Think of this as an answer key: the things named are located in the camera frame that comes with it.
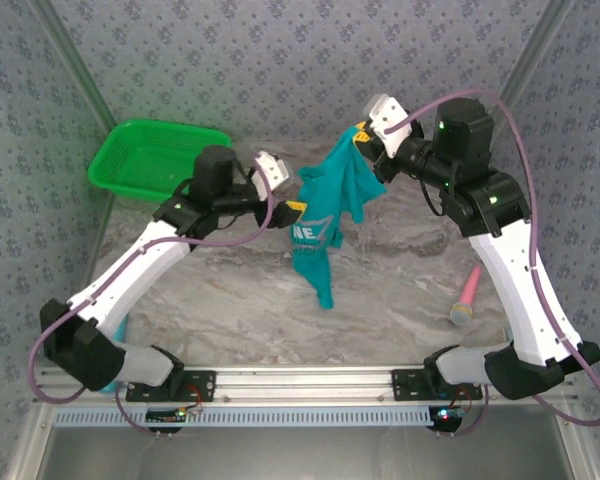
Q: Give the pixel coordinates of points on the green plastic basket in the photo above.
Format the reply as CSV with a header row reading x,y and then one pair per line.
x,y
145,160

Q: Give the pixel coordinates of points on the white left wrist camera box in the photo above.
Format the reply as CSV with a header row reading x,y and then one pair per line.
x,y
272,170

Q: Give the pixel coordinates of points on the aluminium mounting rail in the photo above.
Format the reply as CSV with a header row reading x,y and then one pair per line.
x,y
340,385

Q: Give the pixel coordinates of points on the aluminium table side rail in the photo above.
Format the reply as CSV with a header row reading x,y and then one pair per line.
x,y
99,240

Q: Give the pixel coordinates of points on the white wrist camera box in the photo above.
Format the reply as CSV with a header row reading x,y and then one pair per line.
x,y
392,120
272,170

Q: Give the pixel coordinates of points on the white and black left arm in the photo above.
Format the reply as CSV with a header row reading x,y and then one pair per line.
x,y
135,285

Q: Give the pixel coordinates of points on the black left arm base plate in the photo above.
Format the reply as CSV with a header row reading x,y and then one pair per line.
x,y
205,385

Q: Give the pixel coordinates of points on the grey metal shelf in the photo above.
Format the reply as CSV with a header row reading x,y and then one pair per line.
x,y
300,455

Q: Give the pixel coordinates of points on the pink toy microphone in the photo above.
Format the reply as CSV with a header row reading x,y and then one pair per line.
x,y
467,295

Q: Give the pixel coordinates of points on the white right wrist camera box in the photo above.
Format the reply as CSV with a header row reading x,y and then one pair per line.
x,y
392,120

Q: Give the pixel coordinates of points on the aluminium frame post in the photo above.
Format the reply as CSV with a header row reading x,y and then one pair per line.
x,y
531,55
70,55

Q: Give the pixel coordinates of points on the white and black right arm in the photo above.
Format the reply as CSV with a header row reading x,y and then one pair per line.
x,y
515,290

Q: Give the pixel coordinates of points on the teal t-shirt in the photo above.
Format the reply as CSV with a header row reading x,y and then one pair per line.
x,y
340,185

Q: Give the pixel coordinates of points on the light blue tube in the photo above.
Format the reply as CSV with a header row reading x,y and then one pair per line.
x,y
121,330

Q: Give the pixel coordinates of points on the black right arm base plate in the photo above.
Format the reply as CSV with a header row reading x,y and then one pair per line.
x,y
405,387

